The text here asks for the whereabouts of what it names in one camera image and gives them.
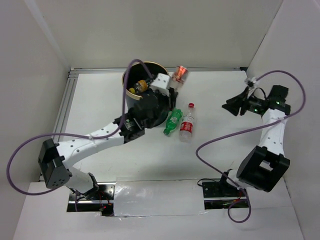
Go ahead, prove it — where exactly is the green bottle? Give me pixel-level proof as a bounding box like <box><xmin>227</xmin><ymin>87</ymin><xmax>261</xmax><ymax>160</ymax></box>
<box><xmin>163</xmin><ymin>108</ymin><xmax>183</xmax><ymax>136</ymax></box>

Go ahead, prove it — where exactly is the small bottle with red cap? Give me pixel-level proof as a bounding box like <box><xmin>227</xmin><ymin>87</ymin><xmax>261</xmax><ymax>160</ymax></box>
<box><xmin>169</xmin><ymin>65</ymin><xmax>189</xmax><ymax>91</ymax></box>

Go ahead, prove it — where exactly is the small bottle with yellow cap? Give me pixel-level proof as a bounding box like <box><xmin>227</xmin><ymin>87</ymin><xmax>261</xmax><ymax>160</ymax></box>
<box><xmin>128</xmin><ymin>79</ymin><xmax>153</xmax><ymax>95</ymax></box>

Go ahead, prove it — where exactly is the clear bottle with red label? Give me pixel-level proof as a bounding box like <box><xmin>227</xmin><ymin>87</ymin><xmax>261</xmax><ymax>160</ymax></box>
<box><xmin>179</xmin><ymin>102</ymin><xmax>195</xmax><ymax>143</ymax></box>

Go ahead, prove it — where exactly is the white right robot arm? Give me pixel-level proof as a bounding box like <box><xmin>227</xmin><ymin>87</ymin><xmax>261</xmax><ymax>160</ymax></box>
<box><xmin>218</xmin><ymin>85</ymin><xmax>291</xmax><ymax>196</ymax></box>

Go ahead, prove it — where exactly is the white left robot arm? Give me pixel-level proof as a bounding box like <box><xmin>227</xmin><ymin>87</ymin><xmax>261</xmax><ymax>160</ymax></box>
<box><xmin>38</xmin><ymin>88</ymin><xmax>178</xmax><ymax>200</ymax></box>

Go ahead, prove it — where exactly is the dark bin with gold rim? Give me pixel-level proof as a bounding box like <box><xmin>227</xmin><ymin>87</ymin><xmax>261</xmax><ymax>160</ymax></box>
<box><xmin>125</xmin><ymin>61</ymin><xmax>171</xmax><ymax>129</ymax></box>

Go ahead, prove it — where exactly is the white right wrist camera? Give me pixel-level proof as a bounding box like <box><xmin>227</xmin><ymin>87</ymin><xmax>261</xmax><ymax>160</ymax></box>
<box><xmin>244</xmin><ymin>76</ymin><xmax>258</xmax><ymax>96</ymax></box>

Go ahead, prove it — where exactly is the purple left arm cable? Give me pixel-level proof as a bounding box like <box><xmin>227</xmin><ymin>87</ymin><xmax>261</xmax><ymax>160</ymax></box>
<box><xmin>6</xmin><ymin>59</ymin><xmax>153</xmax><ymax>196</ymax></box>

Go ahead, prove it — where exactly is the aluminium frame rail left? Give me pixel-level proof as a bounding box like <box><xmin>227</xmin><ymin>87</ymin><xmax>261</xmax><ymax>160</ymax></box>
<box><xmin>53</xmin><ymin>70</ymin><xmax>79</xmax><ymax>133</ymax></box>

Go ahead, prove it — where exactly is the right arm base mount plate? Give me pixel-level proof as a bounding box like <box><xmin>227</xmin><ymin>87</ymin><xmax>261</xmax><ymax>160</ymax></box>
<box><xmin>197</xmin><ymin>178</ymin><xmax>249</xmax><ymax>210</ymax></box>

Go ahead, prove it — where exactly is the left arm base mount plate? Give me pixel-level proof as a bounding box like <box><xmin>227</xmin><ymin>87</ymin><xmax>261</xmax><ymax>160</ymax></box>
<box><xmin>66</xmin><ymin>182</ymin><xmax>116</xmax><ymax>217</ymax></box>

